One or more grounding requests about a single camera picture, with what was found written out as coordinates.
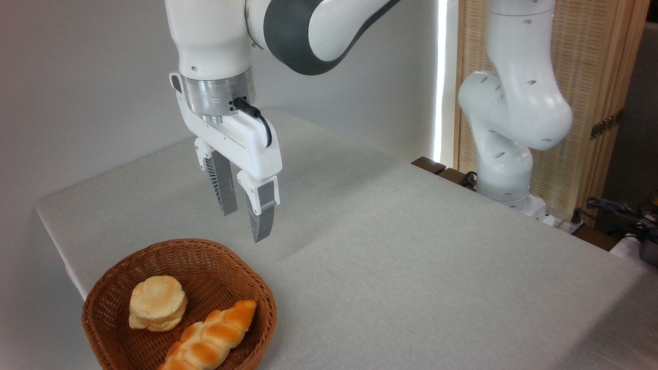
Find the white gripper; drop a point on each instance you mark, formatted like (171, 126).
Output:
(247, 144)

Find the round pale biscuit bread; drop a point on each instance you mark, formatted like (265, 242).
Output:
(157, 303)

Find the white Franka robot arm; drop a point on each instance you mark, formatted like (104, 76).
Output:
(514, 103)

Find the braided golden bread loaf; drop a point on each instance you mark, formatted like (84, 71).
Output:
(213, 336)

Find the brown wicker basket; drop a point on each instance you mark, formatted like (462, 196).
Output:
(226, 272)

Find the dark wooden block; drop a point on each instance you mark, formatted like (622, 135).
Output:
(427, 164)
(452, 176)

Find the white power strip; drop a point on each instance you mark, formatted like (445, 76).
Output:
(565, 225)

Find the dark metal screen hinge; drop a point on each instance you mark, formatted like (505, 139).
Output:
(606, 124)

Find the wooden rattan folding screen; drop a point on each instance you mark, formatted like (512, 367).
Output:
(591, 61)

